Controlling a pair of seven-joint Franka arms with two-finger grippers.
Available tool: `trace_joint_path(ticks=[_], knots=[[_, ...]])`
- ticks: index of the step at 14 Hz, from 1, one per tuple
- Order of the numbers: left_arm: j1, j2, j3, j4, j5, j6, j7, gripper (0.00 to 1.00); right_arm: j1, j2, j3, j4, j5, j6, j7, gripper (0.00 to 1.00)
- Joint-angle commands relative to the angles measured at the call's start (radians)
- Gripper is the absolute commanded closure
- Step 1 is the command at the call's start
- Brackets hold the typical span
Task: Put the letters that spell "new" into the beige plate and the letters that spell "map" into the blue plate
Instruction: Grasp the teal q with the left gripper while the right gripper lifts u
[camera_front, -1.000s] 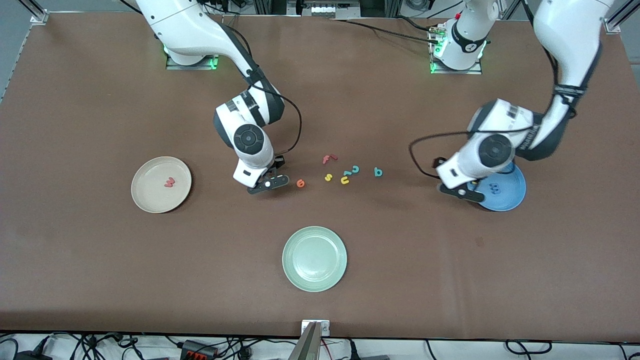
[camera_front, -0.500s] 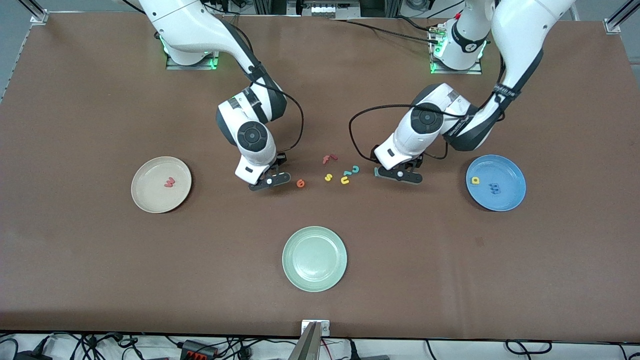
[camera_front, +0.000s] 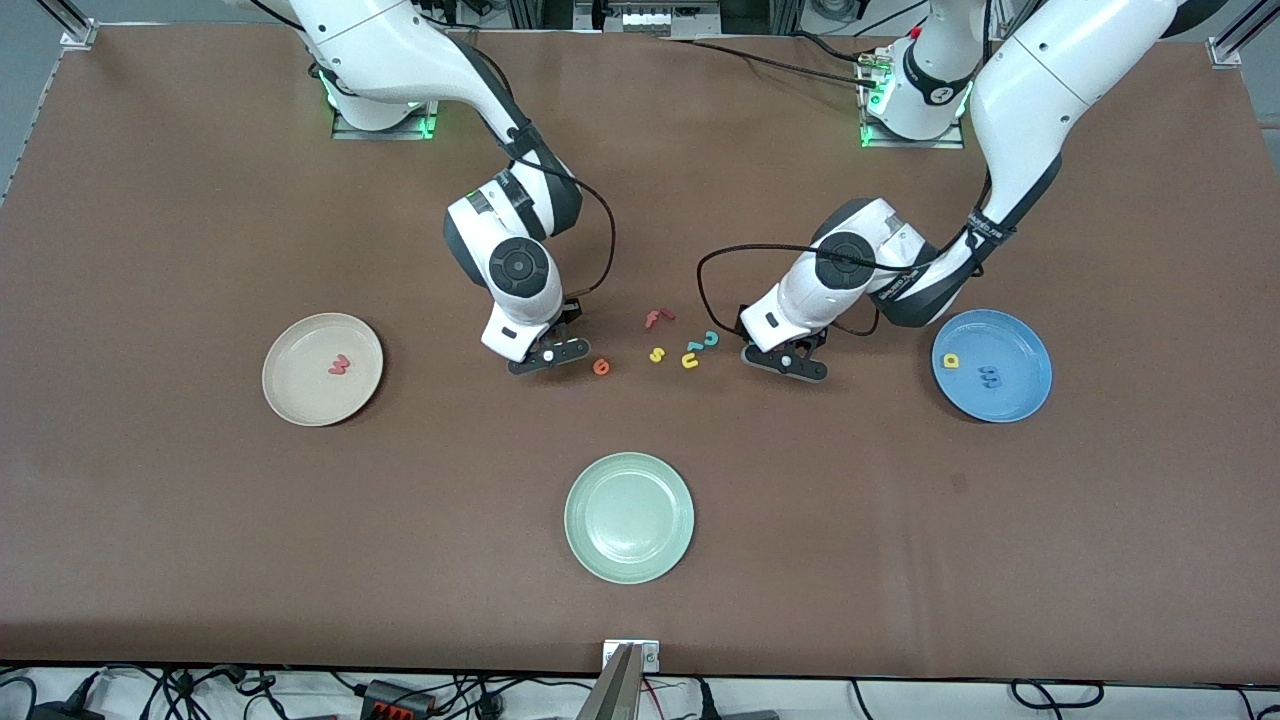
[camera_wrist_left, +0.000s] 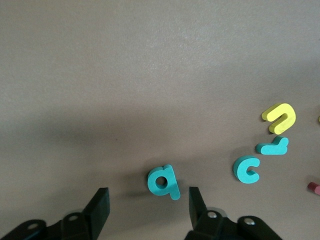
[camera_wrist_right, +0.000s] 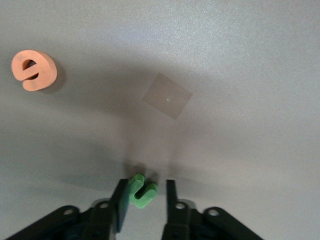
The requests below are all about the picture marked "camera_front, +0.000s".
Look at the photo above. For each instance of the red letter w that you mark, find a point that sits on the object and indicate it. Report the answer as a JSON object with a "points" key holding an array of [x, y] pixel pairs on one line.
{"points": [[340, 365]]}

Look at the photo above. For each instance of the blue letter m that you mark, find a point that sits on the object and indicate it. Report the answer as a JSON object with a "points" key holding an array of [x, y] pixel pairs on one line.
{"points": [[991, 377]]}

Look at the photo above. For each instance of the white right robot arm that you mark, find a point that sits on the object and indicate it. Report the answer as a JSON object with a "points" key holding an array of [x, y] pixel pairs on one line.
{"points": [[400, 50]]}

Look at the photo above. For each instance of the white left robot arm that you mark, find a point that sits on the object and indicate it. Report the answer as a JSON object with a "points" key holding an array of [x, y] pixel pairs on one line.
{"points": [[1050, 70]]}

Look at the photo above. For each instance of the beige brown plate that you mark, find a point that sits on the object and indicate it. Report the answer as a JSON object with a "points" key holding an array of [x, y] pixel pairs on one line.
{"points": [[322, 395]]}

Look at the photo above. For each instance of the pale green plate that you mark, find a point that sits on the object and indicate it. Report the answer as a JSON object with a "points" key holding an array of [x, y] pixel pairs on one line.
{"points": [[629, 518]]}

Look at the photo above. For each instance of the blue plate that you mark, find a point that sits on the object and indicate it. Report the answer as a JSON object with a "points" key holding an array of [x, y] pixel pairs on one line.
{"points": [[1015, 345]]}

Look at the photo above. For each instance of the grey metal equipment box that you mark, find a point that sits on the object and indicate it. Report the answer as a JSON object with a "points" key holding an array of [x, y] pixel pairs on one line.
{"points": [[650, 18]]}

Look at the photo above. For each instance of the black orange power strip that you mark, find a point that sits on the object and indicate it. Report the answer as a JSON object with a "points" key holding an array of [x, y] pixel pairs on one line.
{"points": [[395, 697]]}

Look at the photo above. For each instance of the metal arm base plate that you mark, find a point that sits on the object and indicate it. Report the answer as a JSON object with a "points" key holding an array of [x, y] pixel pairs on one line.
{"points": [[915, 144], [385, 134]]}

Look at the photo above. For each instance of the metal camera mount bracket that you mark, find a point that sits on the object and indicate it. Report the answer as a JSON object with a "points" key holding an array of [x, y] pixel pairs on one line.
{"points": [[625, 665]]}

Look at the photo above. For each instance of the aluminium frame corner post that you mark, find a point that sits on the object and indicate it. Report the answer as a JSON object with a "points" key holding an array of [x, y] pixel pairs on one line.
{"points": [[1226, 52], [78, 36]]}

